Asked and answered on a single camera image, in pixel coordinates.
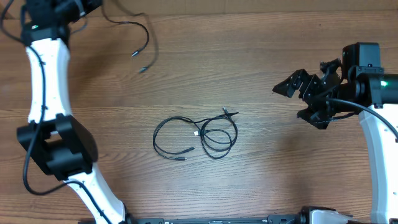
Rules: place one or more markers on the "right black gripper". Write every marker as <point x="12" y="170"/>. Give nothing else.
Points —
<point x="321" y="119"/>

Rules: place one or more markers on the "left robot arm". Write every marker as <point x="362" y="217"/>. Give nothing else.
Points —
<point x="53" y="138"/>

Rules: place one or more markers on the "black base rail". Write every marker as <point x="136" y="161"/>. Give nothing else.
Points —
<point x="271" y="219"/>

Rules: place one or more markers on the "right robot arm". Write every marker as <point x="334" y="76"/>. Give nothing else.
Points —
<point x="356" y="84"/>

